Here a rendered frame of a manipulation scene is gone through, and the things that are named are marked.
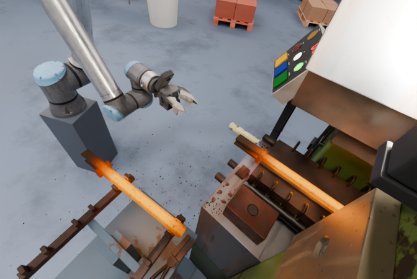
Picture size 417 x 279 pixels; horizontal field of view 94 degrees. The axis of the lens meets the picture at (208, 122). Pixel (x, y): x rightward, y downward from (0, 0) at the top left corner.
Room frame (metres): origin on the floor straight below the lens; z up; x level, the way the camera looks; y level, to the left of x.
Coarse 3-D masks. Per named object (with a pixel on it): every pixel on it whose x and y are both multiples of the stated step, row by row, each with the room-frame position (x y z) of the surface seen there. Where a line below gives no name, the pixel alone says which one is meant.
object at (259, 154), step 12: (240, 144) 0.41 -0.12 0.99; (252, 144) 0.40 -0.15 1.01; (252, 156) 0.37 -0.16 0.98; (264, 156) 0.36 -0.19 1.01; (276, 168) 0.33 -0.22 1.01; (288, 168) 0.33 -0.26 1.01; (300, 180) 0.30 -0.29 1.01; (312, 192) 0.27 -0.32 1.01; (324, 192) 0.27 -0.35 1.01; (324, 204) 0.24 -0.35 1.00; (336, 204) 0.24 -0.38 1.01
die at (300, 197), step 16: (288, 160) 0.38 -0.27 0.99; (304, 160) 0.39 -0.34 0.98; (256, 176) 0.30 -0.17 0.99; (272, 176) 0.31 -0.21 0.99; (304, 176) 0.33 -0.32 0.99; (320, 176) 0.33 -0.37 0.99; (336, 176) 0.35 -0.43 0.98; (272, 192) 0.26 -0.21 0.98; (288, 192) 0.26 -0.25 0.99; (304, 192) 0.27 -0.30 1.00; (336, 192) 0.29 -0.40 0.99; (352, 192) 0.30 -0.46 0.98; (288, 208) 0.23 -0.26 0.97; (320, 208) 0.23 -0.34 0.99
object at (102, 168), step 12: (84, 156) 0.30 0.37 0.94; (96, 156) 0.31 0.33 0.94; (96, 168) 0.28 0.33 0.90; (108, 168) 0.28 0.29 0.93; (120, 180) 0.25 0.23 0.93; (132, 192) 0.22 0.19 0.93; (144, 204) 0.19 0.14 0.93; (156, 204) 0.20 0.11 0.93; (156, 216) 0.16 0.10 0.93; (168, 216) 0.17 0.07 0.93; (168, 228) 0.14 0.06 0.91; (180, 228) 0.14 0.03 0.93
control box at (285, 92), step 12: (300, 48) 0.97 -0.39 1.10; (312, 48) 0.87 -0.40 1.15; (288, 60) 0.95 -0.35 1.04; (300, 60) 0.86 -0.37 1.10; (288, 72) 0.84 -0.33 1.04; (300, 72) 0.76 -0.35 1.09; (288, 84) 0.75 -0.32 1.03; (300, 84) 0.74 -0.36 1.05; (276, 96) 0.75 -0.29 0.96; (288, 96) 0.74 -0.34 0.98
